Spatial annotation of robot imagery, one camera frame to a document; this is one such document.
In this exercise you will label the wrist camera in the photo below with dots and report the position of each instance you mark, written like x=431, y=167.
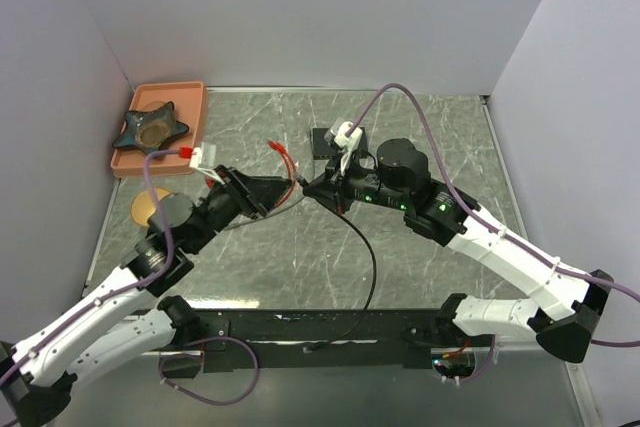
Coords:
x=345, y=138
x=202, y=159

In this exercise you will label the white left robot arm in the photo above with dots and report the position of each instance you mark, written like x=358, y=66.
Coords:
x=130, y=312

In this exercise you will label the small wooden bowl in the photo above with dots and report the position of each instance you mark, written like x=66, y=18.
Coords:
x=142, y=208

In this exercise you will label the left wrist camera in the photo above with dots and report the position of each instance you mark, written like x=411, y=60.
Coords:
x=202, y=159

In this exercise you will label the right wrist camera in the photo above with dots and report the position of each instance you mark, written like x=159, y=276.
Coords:
x=345, y=138

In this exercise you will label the black network switch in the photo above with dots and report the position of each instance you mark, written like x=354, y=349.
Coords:
x=322, y=145

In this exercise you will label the dark star-shaped dish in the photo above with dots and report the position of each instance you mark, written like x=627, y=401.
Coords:
x=152, y=130

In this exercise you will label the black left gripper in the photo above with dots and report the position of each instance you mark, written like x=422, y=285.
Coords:
x=271, y=189

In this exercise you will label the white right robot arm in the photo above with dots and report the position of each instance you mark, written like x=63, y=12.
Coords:
x=561, y=306

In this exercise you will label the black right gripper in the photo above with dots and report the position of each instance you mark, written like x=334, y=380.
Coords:
x=332, y=186

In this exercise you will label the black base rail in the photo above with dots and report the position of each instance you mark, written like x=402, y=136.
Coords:
x=228, y=339

